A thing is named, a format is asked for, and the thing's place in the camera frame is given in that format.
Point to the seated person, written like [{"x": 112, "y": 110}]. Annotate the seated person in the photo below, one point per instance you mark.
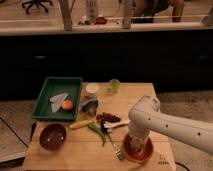
[{"x": 145, "y": 10}]

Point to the dark purple bowl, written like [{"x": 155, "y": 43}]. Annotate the dark purple bowl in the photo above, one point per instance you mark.
[{"x": 52, "y": 137}]

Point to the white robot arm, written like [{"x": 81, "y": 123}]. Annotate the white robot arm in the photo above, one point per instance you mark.
[{"x": 145, "y": 116}]

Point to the metal fork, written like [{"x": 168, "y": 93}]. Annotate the metal fork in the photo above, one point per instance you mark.
[{"x": 117, "y": 151}]

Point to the dark red grape bunch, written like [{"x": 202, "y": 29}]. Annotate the dark red grape bunch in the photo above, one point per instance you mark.
[{"x": 107, "y": 117}]

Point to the grey folded cloth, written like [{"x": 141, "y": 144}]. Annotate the grey folded cloth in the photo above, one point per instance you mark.
[{"x": 57, "y": 101}]

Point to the green plastic tray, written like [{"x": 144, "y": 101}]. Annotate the green plastic tray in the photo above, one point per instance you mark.
[{"x": 54, "y": 92}]

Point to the orange fruit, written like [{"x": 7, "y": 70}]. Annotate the orange fruit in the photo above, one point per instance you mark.
[{"x": 67, "y": 105}]

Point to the white round container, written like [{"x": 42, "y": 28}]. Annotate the white round container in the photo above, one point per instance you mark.
[{"x": 92, "y": 89}]

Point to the yellow banana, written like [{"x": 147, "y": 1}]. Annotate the yellow banana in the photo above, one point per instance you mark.
[{"x": 80, "y": 124}]

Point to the green translucent cup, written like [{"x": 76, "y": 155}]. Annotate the green translucent cup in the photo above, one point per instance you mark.
[{"x": 113, "y": 86}]

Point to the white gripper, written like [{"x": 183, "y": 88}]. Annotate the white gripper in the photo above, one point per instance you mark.
[{"x": 138, "y": 137}]

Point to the green chili pepper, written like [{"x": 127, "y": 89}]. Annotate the green chili pepper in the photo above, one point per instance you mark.
[{"x": 94, "y": 128}]

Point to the black office chair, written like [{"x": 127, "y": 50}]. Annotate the black office chair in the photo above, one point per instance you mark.
[{"x": 38, "y": 3}]

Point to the red object on ledge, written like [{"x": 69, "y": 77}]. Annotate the red object on ledge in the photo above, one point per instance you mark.
[{"x": 100, "y": 21}]

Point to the red bowl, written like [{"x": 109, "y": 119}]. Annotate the red bowl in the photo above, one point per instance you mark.
[{"x": 135, "y": 156}]

